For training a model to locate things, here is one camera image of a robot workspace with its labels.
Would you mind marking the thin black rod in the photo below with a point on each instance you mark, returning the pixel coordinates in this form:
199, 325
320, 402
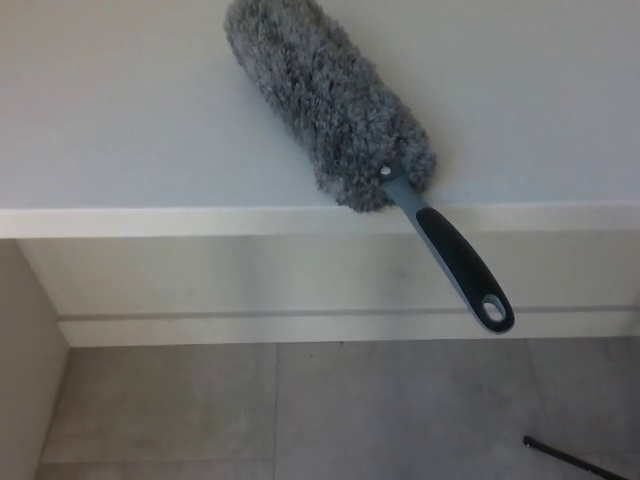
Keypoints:
560, 456

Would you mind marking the grey fluffy microfibre duster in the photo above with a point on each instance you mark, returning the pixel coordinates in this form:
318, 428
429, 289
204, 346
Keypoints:
325, 100

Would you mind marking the white built-in shelf unit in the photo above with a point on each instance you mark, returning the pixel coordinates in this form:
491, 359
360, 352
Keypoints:
150, 220

